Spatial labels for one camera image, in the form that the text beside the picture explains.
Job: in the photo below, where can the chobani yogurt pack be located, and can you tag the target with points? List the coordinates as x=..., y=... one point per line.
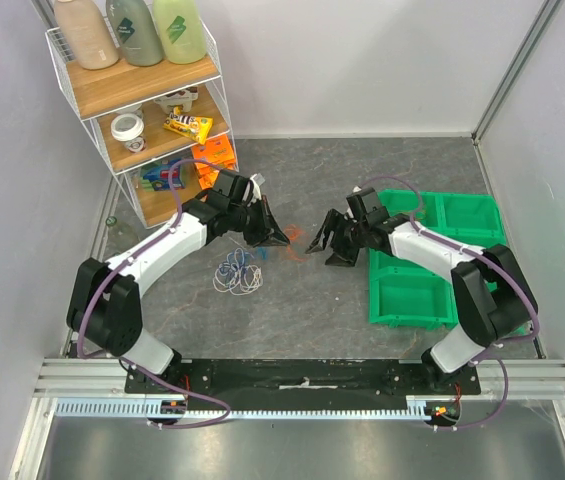
x=183, y=99

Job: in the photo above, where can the green compartment bin tray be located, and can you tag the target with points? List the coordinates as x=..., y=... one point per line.
x=403, y=294

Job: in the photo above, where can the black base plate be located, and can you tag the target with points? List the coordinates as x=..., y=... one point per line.
x=215, y=377

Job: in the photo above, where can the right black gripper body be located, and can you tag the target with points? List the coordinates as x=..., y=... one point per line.
x=344, y=235

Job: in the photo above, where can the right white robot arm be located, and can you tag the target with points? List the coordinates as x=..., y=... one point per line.
x=492, y=297

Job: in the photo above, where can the top orange snack box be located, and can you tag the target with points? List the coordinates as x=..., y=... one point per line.
x=217, y=150

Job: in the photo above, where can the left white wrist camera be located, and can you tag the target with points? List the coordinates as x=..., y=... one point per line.
x=256, y=182

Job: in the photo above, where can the grey slotted cable duct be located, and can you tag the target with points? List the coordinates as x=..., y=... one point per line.
x=165, y=409

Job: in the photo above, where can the orange snack box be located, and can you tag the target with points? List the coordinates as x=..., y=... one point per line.
x=207, y=175
x=217, y=150

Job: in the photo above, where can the white lidded paper cup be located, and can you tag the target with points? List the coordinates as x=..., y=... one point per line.
x=128, y=129

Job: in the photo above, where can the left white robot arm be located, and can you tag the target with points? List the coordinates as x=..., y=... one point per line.
x=105, y=306

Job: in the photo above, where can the lower orange snack box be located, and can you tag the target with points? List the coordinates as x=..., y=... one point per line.
x=207, y=175

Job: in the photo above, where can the yellow candy bag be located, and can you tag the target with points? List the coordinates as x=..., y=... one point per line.
x=195, y=128

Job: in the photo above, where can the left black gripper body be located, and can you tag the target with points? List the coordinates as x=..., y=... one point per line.
x=255, y=227

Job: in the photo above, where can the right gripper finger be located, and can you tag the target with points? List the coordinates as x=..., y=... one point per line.
x=344, y=253
x=328, y=227

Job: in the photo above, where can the grey green bottle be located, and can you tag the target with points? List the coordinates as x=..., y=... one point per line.
x=134, y=28

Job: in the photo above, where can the beige bottle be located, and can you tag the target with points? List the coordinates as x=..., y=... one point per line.
x=86, y=33

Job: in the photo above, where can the blue snack package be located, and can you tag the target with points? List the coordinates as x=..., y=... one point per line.
x=154, y=177

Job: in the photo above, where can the light green bottle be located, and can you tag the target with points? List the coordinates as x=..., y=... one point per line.
x=180, y=30

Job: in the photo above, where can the white wire wooden shelf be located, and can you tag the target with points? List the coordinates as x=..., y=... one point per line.
x=96, y=95

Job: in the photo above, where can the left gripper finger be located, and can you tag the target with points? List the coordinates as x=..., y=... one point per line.
x=272, y=238
x=271, y=227

